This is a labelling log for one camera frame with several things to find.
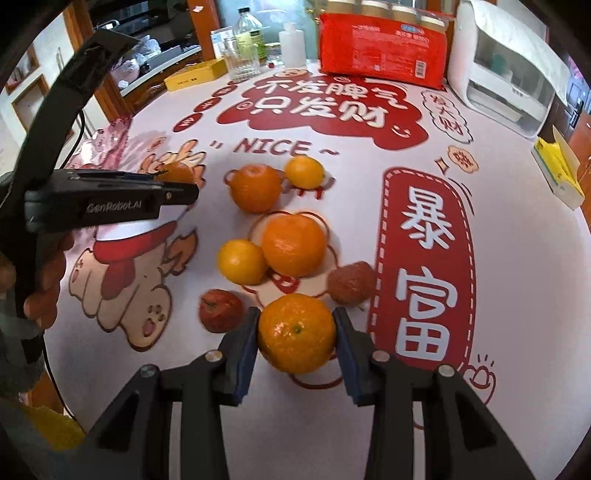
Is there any large orange mandarin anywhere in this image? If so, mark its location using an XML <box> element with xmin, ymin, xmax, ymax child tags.
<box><xmin>224</xmin><ymin>164</ymin><xmax>283</xmax><ymax>214</ymax></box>

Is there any small yellow orange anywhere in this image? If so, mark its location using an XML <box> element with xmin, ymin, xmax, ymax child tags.
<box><xmin>217</xmin><ymin>239</ymin><xmax>267</xmax><ymax>286</ymax></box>

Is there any wrinkled red fruit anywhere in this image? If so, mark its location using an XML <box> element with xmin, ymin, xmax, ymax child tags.
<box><xmin>198</xmin><ymin>289</ymin><xmax>243</xmax><ymax>334</ymax></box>
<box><xmin>327</xmin><ymin>261</ymin><xmax>377</xmax><ymax>306</ymax></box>

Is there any small yellow-orange mandarin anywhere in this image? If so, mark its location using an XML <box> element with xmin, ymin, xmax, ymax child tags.
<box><xmin>284</xmin><ymin>155</ymin><xmax>325</xmax><ymax>190</ymax></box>

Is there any person's left hand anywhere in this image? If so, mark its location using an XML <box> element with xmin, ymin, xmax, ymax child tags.
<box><xmin>23</xmin><ymin>232</ymin><xmax>74</xmax><ymax>331</ymax></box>

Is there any pink plastic fruit tray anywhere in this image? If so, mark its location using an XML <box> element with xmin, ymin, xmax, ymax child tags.
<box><xmin>65</xmin><ymin>116</ymin><xmax>132</xmax><ymax>170</ymax></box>

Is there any yellow rectangular tin box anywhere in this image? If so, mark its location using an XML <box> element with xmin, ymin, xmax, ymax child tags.
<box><xmin>164</xmin><ymin>59</ymin><xmax>228</xmax><ymax>92</ymax></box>

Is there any clear glass tumbler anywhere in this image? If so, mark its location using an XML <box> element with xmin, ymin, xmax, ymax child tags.
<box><xmin>222</xmin><ymin>37</ymin><xmax>260</xmax><ymax>83</ymax></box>

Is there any wooden kitchen cabinet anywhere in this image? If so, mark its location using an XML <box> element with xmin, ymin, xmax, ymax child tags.
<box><xmin>64</xmin><ymin>1</ymin><xmax>221</xmax><ymax>121</ymax></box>

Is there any clear bottle yellow-green label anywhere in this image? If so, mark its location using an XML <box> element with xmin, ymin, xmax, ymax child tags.
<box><xmin>232</xmin><ymin>7</ymin><xmax>267</xmax><ymax>64</ymax></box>

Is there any white squeeze bottle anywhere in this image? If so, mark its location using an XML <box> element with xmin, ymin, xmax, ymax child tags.
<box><xmin>279</xmin><ymin>22</ymin><xmax>307</xmax><ymax>68</ymax></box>

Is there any printed white red tablecloth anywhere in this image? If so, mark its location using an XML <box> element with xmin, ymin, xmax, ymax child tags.
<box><xmin>46</xmin><ymin>67</ymin><xmax>590</xmax><ymax>479</ymax></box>

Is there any red snack package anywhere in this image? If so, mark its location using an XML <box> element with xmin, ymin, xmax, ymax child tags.
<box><xmin>318</xmin><ymin>1</ymin><xmax>449</xmax><ymax>89</ymax></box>

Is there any yellow tissue box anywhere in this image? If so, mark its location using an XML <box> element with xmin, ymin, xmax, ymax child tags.
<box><xmin>532</xmin><ymin>126</ymin><xmax>585</xmax><ymax>210</ymax></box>

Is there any white bread box appliance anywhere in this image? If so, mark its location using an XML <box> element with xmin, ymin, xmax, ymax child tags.
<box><xmin>448</xmin><ymin>1</ymin><xmax>570</xmax><ymax>138</ymax></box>

